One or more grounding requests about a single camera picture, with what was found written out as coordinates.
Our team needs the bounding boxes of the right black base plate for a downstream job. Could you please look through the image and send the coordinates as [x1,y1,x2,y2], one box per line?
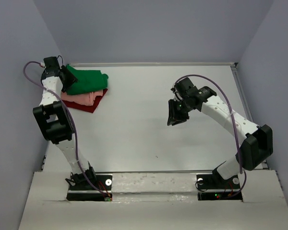
[195,174,242,201]

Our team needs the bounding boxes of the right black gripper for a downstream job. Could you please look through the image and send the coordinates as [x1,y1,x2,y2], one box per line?
[167,98,195,126]

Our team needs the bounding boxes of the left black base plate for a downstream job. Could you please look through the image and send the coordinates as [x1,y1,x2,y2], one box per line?
[65,173,113,202]

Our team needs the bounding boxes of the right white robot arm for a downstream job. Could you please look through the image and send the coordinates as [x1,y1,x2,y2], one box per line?
[167,75,273,188]

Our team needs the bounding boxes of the pink folded t-shirt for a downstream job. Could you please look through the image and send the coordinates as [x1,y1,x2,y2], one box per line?
[60,90,104,106]

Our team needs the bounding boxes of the dark red folded t-shirt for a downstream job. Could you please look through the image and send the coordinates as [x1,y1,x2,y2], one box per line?
[63,89,108,113]

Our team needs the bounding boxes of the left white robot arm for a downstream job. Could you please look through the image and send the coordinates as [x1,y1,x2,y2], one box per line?
[33,57,97,190]

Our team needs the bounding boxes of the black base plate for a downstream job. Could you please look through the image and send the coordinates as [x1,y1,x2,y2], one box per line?
[195,174,242,201]
[65,173,113,202]

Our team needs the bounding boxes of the green t-shirt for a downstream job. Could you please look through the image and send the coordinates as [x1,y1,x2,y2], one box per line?
[66,65,108,95]

